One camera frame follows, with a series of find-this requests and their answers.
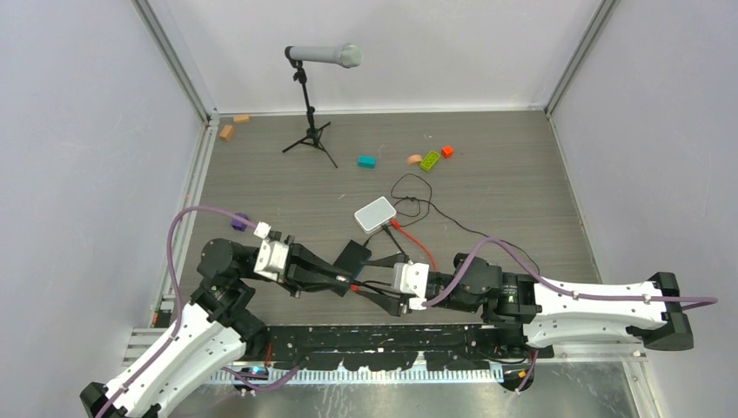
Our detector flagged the green lego brick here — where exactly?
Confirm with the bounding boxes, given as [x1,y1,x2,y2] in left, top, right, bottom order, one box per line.
[419,150,442,172]

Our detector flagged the red ethernet cable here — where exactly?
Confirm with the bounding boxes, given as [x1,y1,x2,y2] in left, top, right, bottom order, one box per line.
[348,218,438,293]

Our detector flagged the purple toy block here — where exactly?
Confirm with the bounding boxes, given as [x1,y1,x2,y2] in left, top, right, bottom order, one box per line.
[231,212,250,232]

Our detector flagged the peach toy block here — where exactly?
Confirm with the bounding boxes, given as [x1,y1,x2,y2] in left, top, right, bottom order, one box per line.
[406,154,424,165]

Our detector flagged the grey microphone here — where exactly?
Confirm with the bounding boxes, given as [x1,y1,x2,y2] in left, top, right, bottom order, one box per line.
[285,44,363,69]

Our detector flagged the black ethernet cable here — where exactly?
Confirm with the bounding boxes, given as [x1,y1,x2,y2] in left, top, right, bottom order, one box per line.
[352,226,412,296]

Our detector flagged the teal toy block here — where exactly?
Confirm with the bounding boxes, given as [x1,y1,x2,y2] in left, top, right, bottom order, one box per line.
[357,155,377,169]

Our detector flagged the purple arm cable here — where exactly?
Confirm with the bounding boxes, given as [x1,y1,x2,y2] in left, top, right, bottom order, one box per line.
[91,206,306,418]
[420,236,720,396]

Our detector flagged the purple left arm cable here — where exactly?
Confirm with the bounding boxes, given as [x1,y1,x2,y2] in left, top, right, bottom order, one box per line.
[91,206,306,418]

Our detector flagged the orange toy block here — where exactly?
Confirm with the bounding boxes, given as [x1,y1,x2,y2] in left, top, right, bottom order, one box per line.
[441,146,454,158]

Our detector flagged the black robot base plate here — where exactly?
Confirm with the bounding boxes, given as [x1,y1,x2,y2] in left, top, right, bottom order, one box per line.
[235,324,533,371]

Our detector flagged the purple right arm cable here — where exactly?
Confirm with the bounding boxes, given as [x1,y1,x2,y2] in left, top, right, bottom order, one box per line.
[420,236,720,396]

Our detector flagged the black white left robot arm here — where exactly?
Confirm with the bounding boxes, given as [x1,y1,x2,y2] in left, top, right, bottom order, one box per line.
[80,239,370,417]

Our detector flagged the black network switch blue ports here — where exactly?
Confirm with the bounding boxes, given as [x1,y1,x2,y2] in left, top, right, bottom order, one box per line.
[332,239,372,280]

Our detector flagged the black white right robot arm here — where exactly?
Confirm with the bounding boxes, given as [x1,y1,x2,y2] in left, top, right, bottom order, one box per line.
[438,253,694,358]

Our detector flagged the black microphone tripod stand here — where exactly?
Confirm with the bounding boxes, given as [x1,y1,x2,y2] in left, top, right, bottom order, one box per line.
[281,58,338,169]

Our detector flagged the white router box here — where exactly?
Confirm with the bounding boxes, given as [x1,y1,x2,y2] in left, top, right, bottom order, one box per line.
[353,196,397,234]

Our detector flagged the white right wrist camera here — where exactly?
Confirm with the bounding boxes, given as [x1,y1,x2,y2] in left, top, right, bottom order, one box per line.
[392,262,430,311]

